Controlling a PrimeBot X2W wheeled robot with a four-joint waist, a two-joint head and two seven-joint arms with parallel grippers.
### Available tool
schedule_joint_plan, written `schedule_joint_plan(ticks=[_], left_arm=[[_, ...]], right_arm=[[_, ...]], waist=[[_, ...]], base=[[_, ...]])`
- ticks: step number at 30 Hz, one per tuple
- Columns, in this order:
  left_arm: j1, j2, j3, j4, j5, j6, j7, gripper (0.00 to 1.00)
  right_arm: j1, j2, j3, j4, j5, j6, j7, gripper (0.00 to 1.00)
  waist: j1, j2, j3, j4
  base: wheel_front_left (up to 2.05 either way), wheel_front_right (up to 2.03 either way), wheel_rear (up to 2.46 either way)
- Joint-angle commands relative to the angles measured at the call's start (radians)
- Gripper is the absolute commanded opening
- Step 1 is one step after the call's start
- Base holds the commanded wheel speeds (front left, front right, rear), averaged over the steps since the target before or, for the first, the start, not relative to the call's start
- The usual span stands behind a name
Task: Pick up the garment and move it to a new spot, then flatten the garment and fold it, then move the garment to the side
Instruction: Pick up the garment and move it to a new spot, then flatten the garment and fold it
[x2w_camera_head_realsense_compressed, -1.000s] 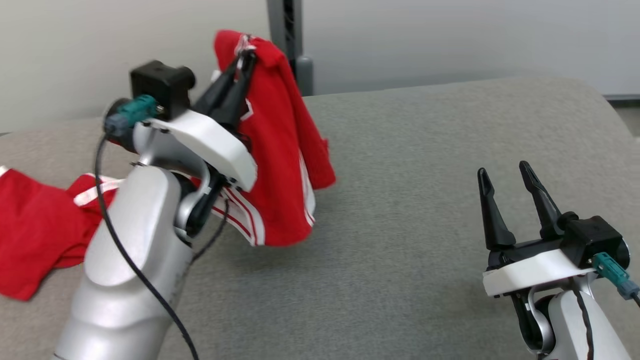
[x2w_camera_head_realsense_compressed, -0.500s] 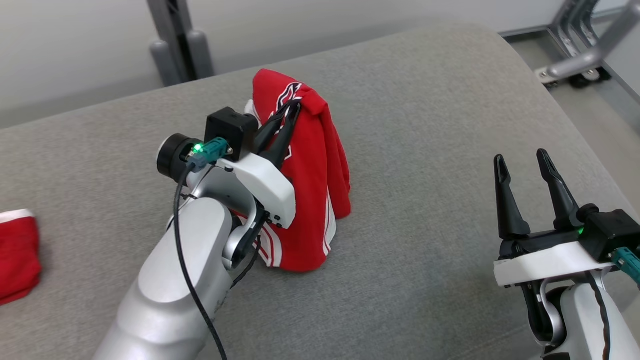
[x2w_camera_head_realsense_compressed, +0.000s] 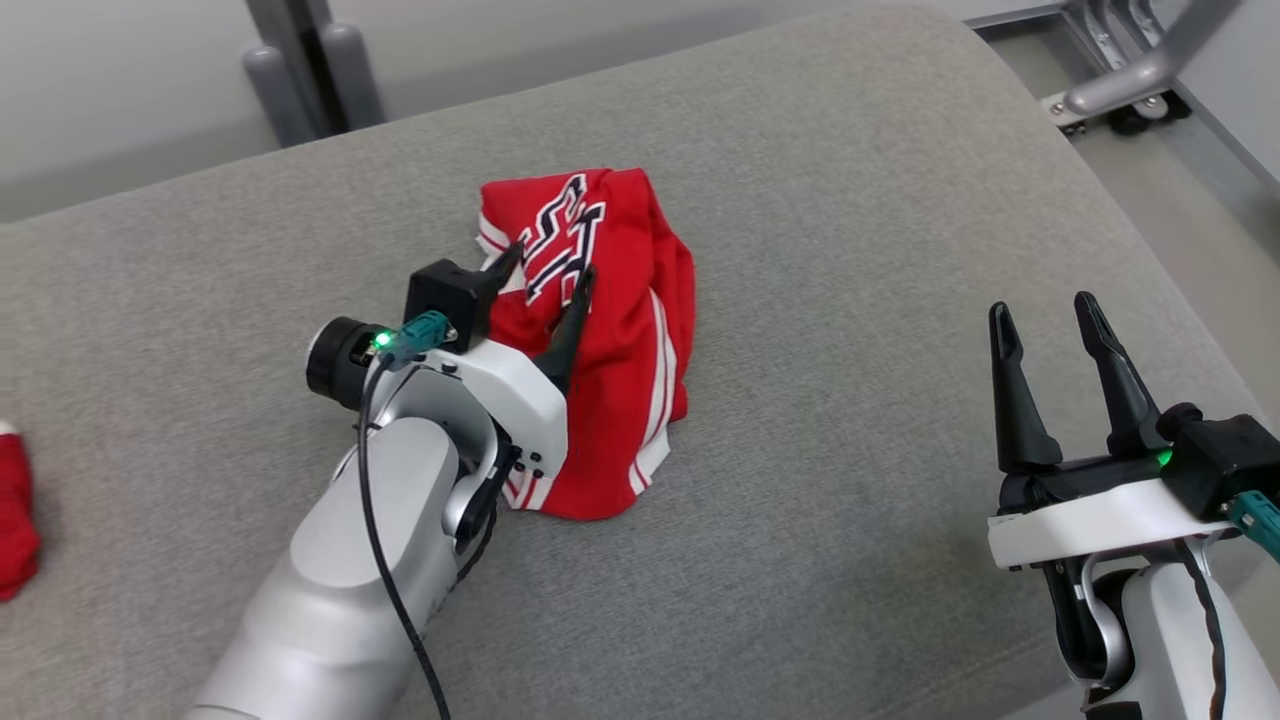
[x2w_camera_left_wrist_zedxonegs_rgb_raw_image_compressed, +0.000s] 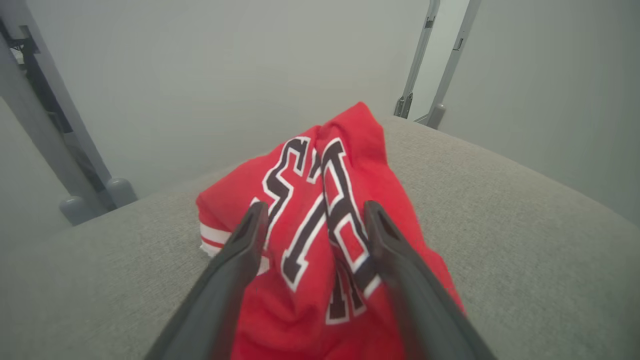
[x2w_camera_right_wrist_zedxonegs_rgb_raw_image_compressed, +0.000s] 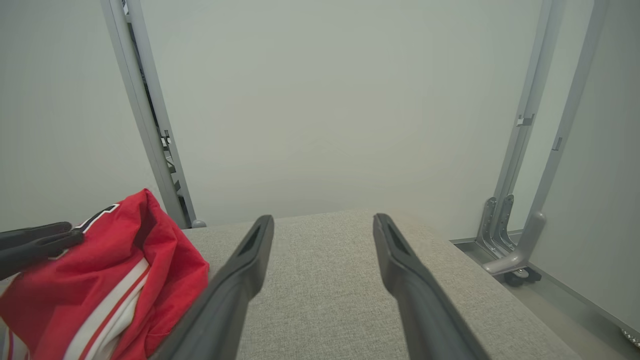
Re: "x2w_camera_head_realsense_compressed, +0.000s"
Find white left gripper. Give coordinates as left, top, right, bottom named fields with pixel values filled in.
left=380, top=243, right=597, bottom=481

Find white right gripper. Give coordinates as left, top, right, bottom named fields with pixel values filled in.
left=988, top=291, right=1241, bottom=571

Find red Bulls 23 jersey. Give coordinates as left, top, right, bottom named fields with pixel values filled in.
left=475, top=167, right=697, bottom=522

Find red Bulls 23 shorts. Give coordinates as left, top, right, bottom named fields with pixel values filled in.
left=0, top=420, right=42, bottom=602

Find grey fabric sofa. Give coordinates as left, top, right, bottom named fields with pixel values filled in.
left=0, top=0, right=1280, bottom=720

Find grey metal stand with caster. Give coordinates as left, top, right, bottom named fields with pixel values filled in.
left=1040, top=0, right=1246, bottom=138

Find black left cable teal plug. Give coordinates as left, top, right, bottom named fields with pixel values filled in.
left=358, top=312, right=453, bottom=720

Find grey partition post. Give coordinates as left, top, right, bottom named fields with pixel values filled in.
left=243, top=0, right=387, bottom=148

